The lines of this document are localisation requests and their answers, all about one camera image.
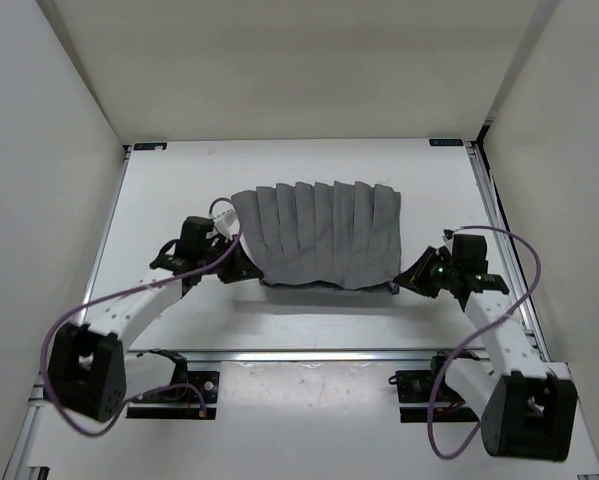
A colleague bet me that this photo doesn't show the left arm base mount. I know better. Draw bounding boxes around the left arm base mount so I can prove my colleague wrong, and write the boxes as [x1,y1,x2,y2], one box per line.
[126,349,220,421]

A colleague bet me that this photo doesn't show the aluminium table frame rail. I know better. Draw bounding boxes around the aluminium table frame rail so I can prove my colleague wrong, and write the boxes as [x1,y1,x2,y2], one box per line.
[466,142,550,360]

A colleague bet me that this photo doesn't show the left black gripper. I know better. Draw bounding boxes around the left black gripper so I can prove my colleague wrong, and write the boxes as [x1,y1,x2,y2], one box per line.
[197,234,262,283]

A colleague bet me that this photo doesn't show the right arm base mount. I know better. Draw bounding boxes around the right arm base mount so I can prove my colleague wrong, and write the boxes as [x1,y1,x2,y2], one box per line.
[387,350,478,424]

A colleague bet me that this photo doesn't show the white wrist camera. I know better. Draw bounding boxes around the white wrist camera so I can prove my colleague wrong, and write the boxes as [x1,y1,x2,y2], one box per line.
[213,209,239,239]
[443,229,455,250]

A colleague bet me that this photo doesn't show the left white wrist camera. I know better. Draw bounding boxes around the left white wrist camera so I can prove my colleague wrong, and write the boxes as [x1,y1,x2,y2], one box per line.
[213,209,239,239]

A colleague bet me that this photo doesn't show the right blue corner label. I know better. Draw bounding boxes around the right blue corner label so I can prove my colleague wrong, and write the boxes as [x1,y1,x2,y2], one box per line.
[429,138,464,147]

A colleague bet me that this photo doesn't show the left blue corner label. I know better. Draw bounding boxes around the left blue corner label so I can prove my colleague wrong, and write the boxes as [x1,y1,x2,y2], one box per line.
[133,142,167,151]

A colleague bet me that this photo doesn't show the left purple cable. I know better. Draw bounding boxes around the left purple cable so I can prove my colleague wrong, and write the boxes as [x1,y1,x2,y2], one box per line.
[39,197,245,437]

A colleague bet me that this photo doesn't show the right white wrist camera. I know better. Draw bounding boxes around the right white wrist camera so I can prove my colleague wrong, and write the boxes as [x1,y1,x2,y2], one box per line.
[443,229,455,250]

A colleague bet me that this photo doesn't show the grey pleated skirt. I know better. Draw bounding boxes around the grey pleated skirt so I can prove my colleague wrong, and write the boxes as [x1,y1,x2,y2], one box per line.
[231,182,402,295]

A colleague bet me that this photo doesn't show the blue corner label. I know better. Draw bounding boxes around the blue corner label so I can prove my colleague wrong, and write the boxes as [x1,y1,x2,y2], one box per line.
[133,142,167,151]
[429,138,464,147]

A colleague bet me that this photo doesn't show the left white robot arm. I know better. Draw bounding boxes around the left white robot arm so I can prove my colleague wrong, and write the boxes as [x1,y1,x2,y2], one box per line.
[40,210,262,433]

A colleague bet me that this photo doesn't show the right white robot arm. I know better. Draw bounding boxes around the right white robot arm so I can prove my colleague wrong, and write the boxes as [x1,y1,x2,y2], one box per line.
[395,226,578,462]

